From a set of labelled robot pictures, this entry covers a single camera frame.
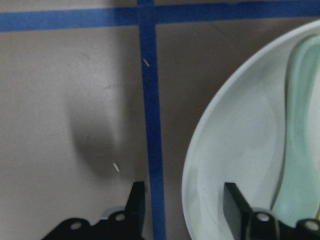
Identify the green plastic spoon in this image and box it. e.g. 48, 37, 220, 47
272, 35, 320, 227

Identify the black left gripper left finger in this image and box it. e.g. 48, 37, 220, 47
44, 181, 146, 240

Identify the white round plate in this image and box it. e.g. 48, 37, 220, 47
182, 21, 320, 240

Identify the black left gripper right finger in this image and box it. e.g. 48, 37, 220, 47
223, 182, 320, 240

